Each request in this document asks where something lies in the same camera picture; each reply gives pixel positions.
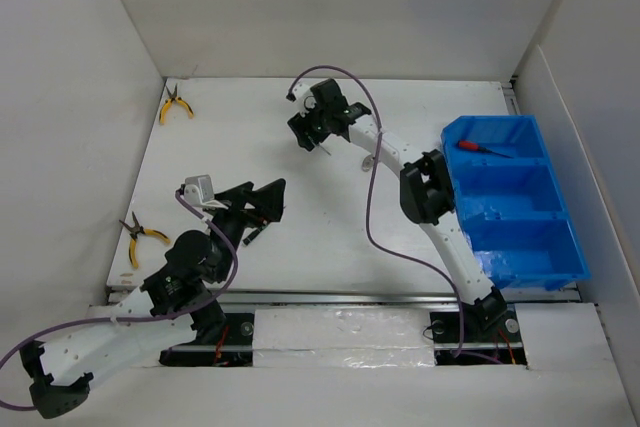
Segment green black precision screwdriver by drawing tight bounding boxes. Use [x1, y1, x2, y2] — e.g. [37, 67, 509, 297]
[310, 136, 331, 155]

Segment yellow pliers near left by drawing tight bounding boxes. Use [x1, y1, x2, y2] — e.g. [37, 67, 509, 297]
[118, 211, 172, 269]

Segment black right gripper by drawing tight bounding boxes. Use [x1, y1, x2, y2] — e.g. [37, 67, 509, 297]
[287, 99, 330, 152]

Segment red handled screwdriver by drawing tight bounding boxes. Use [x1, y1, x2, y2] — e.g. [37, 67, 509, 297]
[456, 140, 512, 159]

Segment yellow pliers far corner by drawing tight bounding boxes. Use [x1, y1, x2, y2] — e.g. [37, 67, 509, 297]
[158, 84, 195, 126]

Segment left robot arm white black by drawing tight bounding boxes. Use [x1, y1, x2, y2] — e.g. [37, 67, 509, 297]
[18, 175, 286, 419]

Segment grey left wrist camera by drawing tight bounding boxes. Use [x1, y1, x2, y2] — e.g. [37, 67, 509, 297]
[183, 175, 215, 206]

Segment blue plastic compartment bin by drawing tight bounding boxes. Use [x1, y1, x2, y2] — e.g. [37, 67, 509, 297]
[441, 116, 591, 291]

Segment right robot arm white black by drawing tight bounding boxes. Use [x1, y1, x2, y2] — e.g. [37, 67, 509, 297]
[286, 79, 507, 340]

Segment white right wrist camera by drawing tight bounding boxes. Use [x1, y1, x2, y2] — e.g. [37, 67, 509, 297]
[286, 82, 316, 117]

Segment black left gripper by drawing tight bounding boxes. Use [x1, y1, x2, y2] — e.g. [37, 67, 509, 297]
[204, 178, 285, 281]

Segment metal mounting rail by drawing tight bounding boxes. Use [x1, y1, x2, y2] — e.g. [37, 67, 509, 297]
[107, 289, 581, 348]

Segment silver folding utility knife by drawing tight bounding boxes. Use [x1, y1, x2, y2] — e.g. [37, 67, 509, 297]
[361, 155, 375, 172]

